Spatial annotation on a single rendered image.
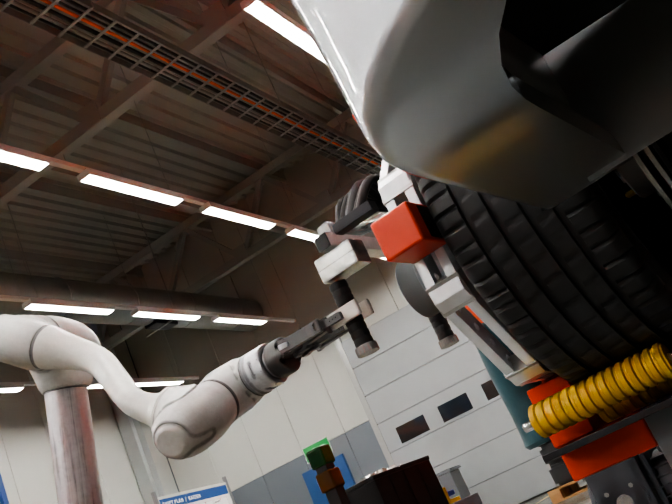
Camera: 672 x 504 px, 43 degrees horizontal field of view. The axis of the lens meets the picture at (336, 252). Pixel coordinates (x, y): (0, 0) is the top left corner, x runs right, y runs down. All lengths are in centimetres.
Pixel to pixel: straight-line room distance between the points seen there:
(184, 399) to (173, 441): 8
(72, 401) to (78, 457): 13
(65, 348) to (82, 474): 33
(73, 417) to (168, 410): 55
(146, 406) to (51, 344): 36
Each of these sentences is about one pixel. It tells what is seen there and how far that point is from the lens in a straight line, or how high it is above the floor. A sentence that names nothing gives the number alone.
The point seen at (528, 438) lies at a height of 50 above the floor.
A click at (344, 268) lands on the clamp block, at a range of 157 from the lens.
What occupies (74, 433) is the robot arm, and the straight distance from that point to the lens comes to 211.
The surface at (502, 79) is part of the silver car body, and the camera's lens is 75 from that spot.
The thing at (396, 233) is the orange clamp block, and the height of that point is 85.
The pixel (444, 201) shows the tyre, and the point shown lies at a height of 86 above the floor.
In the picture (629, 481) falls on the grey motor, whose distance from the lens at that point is 182.
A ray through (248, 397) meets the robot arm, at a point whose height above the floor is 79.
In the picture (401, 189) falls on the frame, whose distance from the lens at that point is 143.
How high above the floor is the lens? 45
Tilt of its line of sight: 18 degrees up
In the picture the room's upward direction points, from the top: 25 degrees counter-clockwise
